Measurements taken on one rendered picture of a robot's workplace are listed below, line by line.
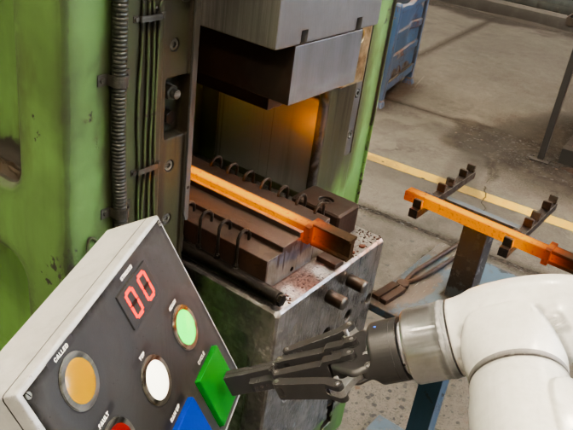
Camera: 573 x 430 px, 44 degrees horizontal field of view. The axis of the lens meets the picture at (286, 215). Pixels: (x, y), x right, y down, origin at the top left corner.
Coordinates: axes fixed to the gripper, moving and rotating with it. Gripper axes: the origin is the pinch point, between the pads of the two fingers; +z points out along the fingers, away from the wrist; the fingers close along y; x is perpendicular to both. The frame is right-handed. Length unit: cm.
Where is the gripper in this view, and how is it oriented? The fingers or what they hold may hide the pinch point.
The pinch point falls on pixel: (252, 379)
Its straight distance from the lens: 91.8
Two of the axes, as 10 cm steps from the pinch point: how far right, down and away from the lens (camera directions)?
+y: 2.0, -4.6, 8.7
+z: -9.0, 2.6, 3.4
